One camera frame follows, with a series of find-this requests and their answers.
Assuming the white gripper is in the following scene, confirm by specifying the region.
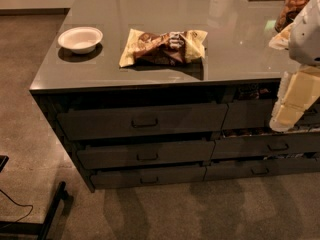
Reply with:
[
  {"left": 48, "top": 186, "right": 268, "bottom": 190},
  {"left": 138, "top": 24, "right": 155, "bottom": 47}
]
[{"left": 269, "top": 24, "right": 320, "bottom": 132}]

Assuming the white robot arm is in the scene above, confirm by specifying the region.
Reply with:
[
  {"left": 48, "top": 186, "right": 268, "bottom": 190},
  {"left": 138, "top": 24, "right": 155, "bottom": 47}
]
[{"left": 269, "top": 0, "right": 320, "bottom": 132}]

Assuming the glass jar of nuts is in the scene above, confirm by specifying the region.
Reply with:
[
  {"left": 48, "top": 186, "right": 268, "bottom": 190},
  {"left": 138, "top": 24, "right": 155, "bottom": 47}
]
[{"left": 274, "top": 0, "right": 310, "bottom": 32}]

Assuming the brown yellow snack bag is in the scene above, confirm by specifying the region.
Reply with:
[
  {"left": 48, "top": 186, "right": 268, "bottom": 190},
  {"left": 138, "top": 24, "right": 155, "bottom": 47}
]
[{"left": 119, "top": 29, "right": 207, "bottom": 67}]

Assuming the grey counter cabinet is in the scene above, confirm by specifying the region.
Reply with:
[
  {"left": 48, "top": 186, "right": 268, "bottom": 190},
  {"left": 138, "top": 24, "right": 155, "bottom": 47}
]
[{"left": 30, "top": 0, "right": 320, "bottom": 190}]

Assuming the white paper bowl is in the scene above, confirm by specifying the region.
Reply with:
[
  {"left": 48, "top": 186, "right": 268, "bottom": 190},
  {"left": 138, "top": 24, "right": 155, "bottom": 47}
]
[{"left": 58, "top": 27, "right": 103, "bottom": 54}]

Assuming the black cable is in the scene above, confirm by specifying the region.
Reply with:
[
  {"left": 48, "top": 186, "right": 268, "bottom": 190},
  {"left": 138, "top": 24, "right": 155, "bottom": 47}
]
[{"left": 0, "top": 188, "right": 34, "bottom": 232}]

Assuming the black stand frame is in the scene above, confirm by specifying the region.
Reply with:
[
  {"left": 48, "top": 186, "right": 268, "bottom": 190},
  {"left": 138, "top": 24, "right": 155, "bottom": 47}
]
[{"left": 0, "top": 155, "right": 69, "bottom": 240}]

